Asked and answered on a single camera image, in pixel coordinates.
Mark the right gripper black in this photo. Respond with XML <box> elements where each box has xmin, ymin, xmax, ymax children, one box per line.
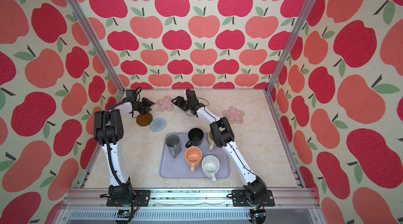
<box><xmin>169</xmin><ymin>94</ymin><xmax>190</xmax><ymax>110</ymax></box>

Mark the brown round coaster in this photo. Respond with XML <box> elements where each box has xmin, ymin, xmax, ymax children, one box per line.
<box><xmin>136</xmin><ymin>113</ymin><xmax>153</xmax><ymax>126</ymax></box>

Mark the pink flower coaster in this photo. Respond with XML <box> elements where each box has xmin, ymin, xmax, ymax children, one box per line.
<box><xmin>156</xmin><ymin>96</ymin><xmax>175</xmax><ymax>112</ymax></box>
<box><xmin>222</xmin><ymin>106</ymin><xmax>245</xmax><ymax>124</ymax></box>

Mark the grey round knitted coaster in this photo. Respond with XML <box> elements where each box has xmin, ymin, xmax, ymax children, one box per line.
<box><xmin>149</xmin><ymin>118</ymin><xmax>167</xmax><ymax>132</ymax></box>

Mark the beige mug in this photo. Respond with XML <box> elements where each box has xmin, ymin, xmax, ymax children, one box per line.
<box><xmin>207</xmin><ymin>132</ymin><xmax>216</xmax><ymax>152</ymax></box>

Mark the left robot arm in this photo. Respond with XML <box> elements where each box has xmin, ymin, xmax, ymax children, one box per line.
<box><xmin>94</xmin><ymin>97</ymin><xmax>155</xmax><ymax>206</ymax></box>

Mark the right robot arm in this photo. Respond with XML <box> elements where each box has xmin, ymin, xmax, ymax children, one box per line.
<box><xmin>171</xmin><ymin>95</ymin><xmax>267</xmax><ymax>206</ymax></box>

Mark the black mug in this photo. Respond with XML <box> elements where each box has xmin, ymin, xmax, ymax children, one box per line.
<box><xmin>185</xmin><ymin>128</ymin><xmax>204</xmax><ymax>148</ymax></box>

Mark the grey mug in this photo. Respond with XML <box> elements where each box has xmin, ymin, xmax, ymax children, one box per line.
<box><xmin>165</xmin><ymin>134</ymin><xmax>182</xmax><ymax>159</ymax></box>

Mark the orange mug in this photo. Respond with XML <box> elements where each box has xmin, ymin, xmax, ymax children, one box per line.
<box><xmin>185</xmin><ymin>146</ymin><xmax>203</xmax><ymax>173</ymax></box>

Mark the white mug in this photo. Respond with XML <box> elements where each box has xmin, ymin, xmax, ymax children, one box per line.
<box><xmin>201</xmin><ymin>155</ymin><xmax>220</xmax><ymax>183</ymax></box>

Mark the lavender silicone tray mat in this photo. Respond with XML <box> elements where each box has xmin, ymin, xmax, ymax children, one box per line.
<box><xmin>160</xmin><ymin>133</ymin><xmax>230</xmax><ymax>179</ymax></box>

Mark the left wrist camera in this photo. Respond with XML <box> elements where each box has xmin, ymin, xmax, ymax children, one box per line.
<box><xmin>126</xmin><ymin>89</ymin><xmax>138</xmax><ymax>99</ymax></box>

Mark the left aluminium frame post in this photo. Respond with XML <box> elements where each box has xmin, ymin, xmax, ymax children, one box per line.
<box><xmin>66</xmin><ymin>0</ymin><xmax>125</xmax><ymax>95</ymax></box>

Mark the aluminium frame post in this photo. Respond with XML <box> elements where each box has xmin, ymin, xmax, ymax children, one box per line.
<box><xmin>66</xmin><ymin>0</ymin><xmax>125</xmax><ymax>95</ymax></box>
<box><xmin>265</xmin><ymin>0</ymin><xmax>316</xmax><ymax>96</ymax></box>

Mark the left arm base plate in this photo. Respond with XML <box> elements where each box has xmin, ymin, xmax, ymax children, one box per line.
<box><xmin>106</xmin><ymin>189</ymin><xmax>151</xmax><ymax>208</ymax></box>

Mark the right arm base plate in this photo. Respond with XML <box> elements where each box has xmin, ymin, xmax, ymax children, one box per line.
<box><xmin>227</xmin><ymin>190</ymin><xmax>276</xmax><ymax>207</ymax></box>

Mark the front aluminium rail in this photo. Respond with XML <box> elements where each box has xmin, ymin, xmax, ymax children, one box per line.
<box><xmin>50</xmin><ymin>187</ymin><xmax>326</xmax><ymax>224</ymax></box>

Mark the right aluminium frame post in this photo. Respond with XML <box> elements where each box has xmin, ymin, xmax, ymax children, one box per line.
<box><xmin>265</xmin><ymin>0</ymin><xmax>316</xmax><ymax>96</ymax></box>

